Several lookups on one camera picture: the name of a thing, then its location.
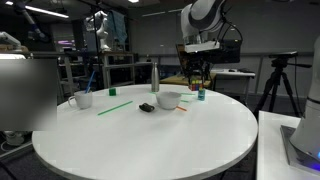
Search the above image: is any white robot pedestal table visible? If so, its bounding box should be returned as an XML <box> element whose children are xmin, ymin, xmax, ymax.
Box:
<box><xmin>255</xmin><ymin>109</ymin><xmax>320</xmax><ymax>180</ymax></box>

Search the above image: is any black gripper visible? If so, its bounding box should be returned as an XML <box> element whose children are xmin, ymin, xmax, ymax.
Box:
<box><xmin>186</xmin><ymin>52</ymin><xmax>212</xmax><ymax>85</ymax></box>

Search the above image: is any blue hanging cloth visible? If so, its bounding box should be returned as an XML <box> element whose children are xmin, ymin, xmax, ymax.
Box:
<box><xmin>108</xmin><ymin>9</ymin><xmax>129</xmax><ymax>44</ymax></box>

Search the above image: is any black monitor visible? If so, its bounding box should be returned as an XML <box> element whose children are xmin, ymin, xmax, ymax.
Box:
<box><xmin>209</xmin><ymin>39</ymin><xmax>242</xmax><ymax>65</ymax></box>

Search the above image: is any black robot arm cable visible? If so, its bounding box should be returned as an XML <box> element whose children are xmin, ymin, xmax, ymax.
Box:
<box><xmin>215</xmin><ymin>18</ymin><xmax>244</xmax><ymax>53</ymax></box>

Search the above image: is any grey metal frame table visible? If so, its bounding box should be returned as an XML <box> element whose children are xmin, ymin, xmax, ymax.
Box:
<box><xmin>98</xmin><ymin>50</ymin><xmax>137</xmax><ymax>88</ymax></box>

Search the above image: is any white round floor base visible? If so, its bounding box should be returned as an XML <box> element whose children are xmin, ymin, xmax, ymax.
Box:
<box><xmin>3</xmin><ymin>129</ymin><xmax>26</xmax><ymax>147</ymax></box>

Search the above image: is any black hanging cable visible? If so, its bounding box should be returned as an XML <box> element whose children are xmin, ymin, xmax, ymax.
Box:
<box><xmin>291</xmin><ymin>56</ymin><xmax>303</xmax><ymax>118</ymax></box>

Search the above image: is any white office desk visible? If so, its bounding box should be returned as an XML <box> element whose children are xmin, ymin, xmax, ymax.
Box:
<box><xmin>209</xmin><ymin>68</ymin><xmax>256</xmax><ymax>98</ymax></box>

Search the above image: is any black stereo camera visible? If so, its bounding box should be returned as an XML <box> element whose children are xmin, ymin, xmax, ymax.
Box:
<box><xmin>268</xmin><ymin>50</ymin><xmax>299</xmax><ymax>60</ymax></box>

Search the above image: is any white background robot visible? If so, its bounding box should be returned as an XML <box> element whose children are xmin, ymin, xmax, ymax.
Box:
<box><xmin>85</xmin><ymin>9</ymin><xmax>112</xmax><ymax>53</ymax></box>

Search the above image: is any white mug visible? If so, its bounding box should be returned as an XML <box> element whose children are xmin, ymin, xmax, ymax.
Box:
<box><xmin>67</xmin><ymin>90</ymin><xmax>94</xmax><ymax>110</ymax></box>

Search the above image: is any black camera tripod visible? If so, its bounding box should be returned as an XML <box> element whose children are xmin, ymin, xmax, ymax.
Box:
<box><xmin>253</xmin><ymin>56</ymin><xmax>313</xmax><ymax>118</ymax></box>

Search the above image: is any small black object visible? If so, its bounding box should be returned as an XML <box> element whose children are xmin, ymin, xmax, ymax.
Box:
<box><xmin>138</xmin><ymin>102</ymin><xmax>155</xmax><ymax>113</ymax></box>

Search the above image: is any stainless steel bottle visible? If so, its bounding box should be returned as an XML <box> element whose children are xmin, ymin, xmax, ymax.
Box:
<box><xmin>151</xmin><ymin>62</ymin><xmax>160</xmax><ymax>93</ymax></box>

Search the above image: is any grey metal frame bench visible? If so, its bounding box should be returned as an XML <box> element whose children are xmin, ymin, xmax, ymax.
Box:
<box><xmin>29</xmin><ymin>49</ymin><xmax>101</xmax><ymax>98</ymax></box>

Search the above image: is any wooden table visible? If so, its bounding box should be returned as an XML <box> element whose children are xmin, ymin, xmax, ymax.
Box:
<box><xmin>159</xmin><ymin>73</ymin><xmax>215</xmax><ymax>90</ymax></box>

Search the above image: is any blue straw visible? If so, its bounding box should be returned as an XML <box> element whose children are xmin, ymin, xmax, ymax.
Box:
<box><xmin>85</xmin><ymin>70</ymin><xmax>96</xmax><ymax>94</ymax></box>

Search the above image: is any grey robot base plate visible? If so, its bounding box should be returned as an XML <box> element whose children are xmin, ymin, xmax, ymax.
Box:
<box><xmin>279</xmin><ymin>124</ymin><xmax>320</xmax><ymax>176</ymax></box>

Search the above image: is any white ceramic bowl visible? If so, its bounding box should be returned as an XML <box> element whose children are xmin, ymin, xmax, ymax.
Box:
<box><xmin>155</xmin><ymin>91</ymin><xmax>183</xmax><ymax>111</ymax></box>

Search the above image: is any multicoloured Rubik's cube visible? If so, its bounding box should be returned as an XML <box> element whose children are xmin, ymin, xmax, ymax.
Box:
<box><xmin>190</xmin><ymin>79</ymin><xmax>205</xmax><ymax>92</ymax></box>

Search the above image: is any round white table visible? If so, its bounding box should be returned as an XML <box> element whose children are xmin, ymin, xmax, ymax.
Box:
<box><xmin>31</xmin><ymin>83</ymin><xmax>259</xmax><ymax>180</ymax></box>

